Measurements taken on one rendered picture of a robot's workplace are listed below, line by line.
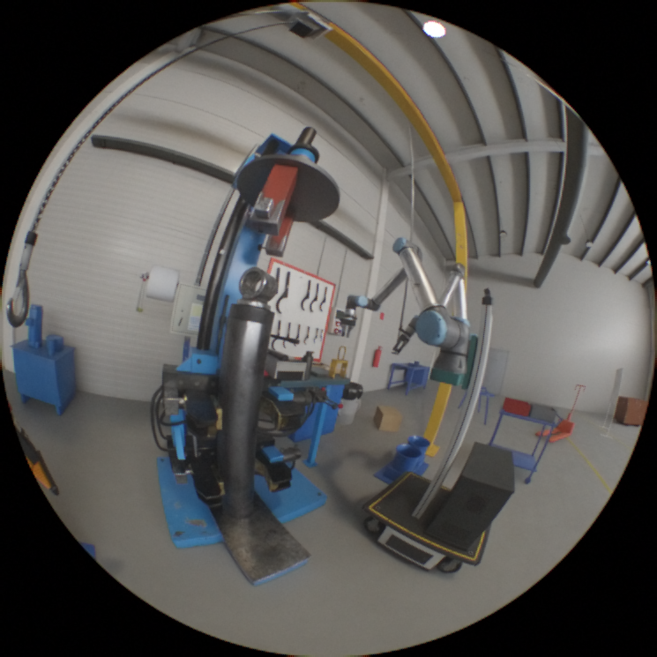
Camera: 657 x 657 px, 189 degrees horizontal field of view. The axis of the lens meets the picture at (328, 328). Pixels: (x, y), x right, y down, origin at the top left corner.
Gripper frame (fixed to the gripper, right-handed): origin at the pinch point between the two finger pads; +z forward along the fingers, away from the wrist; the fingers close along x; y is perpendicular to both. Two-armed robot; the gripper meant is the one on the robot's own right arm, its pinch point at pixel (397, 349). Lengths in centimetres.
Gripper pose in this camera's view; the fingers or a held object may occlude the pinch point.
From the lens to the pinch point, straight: 169.8
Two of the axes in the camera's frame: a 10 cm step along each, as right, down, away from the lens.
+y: 5.9, 5.1, -6.2
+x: 5.9, 2.5, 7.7
